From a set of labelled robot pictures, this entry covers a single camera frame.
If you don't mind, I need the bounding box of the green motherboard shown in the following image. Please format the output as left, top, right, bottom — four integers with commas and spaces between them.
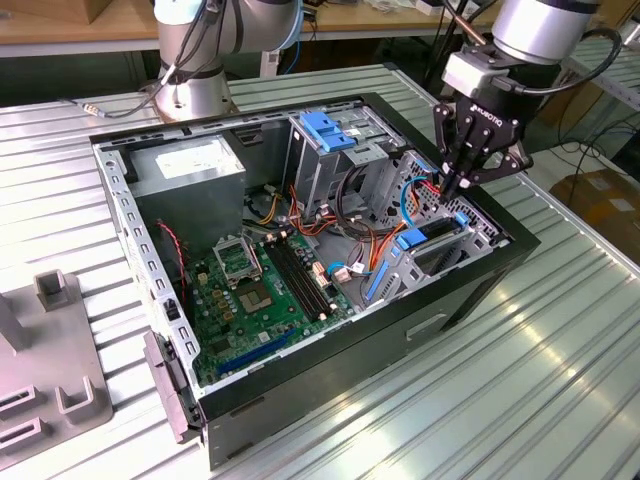
187, 230, 359, 387

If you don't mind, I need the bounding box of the grey metal disk bay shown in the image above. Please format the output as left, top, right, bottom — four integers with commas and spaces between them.
359, 148, 512, 309

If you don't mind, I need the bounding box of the blue data wire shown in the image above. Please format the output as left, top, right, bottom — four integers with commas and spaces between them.
398, 162, 434, 229

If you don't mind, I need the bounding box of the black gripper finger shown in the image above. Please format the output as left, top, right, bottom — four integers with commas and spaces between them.
458, 142, 533, 190
433, 101, 460, 204

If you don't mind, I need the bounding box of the metal cable plug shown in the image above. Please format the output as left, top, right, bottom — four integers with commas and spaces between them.
58, 98, 101, 124

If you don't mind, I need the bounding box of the black camera cable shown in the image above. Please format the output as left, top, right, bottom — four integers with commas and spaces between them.
499, 27, 624, 96

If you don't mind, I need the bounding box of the black RAM slot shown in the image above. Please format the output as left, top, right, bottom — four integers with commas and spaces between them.
272, 241, 324, 319
264, 242, 317, 322
279, 239, 330, 316
287, 238, 335, 312

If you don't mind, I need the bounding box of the hard disk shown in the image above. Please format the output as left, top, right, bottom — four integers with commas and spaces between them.
364, 212, 471, 305

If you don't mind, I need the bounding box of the red orange wire bundle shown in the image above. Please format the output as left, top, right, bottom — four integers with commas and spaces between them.
289, 184, 401, 261

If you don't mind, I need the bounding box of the grey parts rack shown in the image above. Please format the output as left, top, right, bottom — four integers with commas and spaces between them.
0, 268, 115, 459

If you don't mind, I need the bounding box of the metal slat side table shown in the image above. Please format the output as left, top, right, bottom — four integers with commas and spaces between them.
564, 37, 640, 146

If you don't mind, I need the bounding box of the CPU socket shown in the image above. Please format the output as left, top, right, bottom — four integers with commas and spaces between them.
236, 281, 275, 316

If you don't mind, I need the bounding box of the yellow orange wire bundle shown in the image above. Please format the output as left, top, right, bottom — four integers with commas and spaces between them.
244, 189, 281, 226

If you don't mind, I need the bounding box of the grey plastic case bezel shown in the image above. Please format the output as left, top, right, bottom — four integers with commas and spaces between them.
142, 330, 205, 445

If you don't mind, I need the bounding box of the metal socket cover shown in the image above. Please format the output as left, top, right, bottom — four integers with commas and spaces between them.
211, 233, 265, 290

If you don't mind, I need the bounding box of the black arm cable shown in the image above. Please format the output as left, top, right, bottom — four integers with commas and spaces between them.
102, 0, 241, 119

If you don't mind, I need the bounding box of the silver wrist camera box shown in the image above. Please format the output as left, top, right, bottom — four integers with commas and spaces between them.
441, 49, 510, 96

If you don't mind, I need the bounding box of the grey metal drive cage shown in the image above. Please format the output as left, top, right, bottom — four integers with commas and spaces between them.
285, 105, 407, 224

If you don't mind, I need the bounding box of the grey power supply unit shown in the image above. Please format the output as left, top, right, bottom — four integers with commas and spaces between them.
124, 133, 247, 259

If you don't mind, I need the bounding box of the black open PC case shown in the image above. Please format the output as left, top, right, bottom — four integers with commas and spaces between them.
88, 92, 543, 471

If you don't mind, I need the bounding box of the blue plastic drive latch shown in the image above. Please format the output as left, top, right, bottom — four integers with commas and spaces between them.
301, 111, 357, 154

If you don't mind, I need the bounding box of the brown cardboard box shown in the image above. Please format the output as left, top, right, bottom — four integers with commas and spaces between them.
549, 168, 640, 241

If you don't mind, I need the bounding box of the blue expansion slot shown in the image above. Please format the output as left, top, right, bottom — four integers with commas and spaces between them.
216, 327, 297, 377

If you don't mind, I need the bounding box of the thin pale blue wire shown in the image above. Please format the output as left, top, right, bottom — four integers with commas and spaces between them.
327, 260, 374, 285

